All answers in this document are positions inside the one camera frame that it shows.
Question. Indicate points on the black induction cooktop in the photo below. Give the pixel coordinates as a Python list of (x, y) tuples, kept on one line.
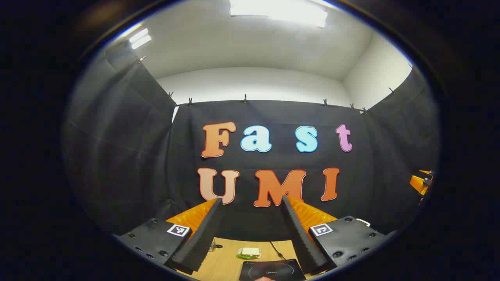
[(273, 270)]

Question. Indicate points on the small ceiling light panel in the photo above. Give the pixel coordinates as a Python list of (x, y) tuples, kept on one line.
[(140, 38)]

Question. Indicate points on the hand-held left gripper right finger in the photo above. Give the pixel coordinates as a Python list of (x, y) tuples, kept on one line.
[(302, 242)]

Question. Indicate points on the black backdrop cloth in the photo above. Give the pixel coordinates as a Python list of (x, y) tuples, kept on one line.
[(117, 156)]

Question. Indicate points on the large ceiling light panel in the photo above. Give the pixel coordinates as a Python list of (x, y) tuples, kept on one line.
[(277, 11)]

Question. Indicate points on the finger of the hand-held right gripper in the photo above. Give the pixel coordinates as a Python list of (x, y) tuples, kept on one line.
[(418, 182)]

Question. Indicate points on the sandwich with lettuce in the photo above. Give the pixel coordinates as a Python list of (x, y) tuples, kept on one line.
[(250, 251)]

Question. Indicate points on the metal mesh holder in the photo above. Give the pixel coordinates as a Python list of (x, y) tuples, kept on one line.
[(213, 246)]

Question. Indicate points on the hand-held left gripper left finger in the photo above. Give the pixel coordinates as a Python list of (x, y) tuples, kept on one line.
[(199, 238)]

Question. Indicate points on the row of backdrop clips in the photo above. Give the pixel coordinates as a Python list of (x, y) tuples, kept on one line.
[(245, 98)]

